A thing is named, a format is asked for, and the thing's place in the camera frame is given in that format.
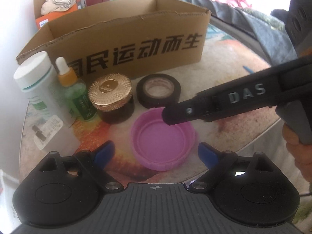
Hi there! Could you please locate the blue grey bedding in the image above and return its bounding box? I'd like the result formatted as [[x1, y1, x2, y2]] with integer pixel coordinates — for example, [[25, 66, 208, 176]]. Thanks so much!
[[181, 0, 297, 66]]

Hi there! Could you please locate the black tape roll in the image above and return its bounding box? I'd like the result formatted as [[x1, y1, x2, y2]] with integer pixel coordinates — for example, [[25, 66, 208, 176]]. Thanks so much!
[[136, 74, 181, 108]]

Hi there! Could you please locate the white lidded plastic bottle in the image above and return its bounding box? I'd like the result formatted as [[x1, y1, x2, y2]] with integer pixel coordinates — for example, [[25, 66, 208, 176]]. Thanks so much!
[[13, 51, 76, 127]]

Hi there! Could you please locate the pink plastic lid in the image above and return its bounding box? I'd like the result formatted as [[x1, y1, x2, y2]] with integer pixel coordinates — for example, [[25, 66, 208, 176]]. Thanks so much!
[[130, 108, 197, 172]]

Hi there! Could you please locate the brown cardboard box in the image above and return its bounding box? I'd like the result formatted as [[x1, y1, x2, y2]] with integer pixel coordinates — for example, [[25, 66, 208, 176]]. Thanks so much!
[[16, 0, 211, 82]]

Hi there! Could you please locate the orange dropper green bottle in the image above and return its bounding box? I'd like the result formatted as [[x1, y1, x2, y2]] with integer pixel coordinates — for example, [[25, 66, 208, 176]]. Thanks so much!
[[56, 57, 96, 121]]

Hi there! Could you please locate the crumpled cloth in box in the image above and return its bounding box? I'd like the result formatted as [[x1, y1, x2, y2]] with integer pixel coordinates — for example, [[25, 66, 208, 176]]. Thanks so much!
[[41, 0, 76, 15]]

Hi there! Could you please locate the gold lidded dark jar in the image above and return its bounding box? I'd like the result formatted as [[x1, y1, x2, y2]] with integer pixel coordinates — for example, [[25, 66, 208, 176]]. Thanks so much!
[[88, 73, 134, 124]]

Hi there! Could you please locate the person right hand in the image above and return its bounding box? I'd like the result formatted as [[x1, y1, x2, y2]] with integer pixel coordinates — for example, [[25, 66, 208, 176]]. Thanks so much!
[[282, 123, 312, 183]]

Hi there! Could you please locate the white power adapter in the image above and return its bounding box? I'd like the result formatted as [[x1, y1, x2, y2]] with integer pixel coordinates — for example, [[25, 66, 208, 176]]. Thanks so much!
[[31, 115, 81, 156]]

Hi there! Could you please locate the orange appliance box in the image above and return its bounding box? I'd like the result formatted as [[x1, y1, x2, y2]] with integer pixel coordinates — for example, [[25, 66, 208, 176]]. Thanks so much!
[[33, 0, 87, 29]]

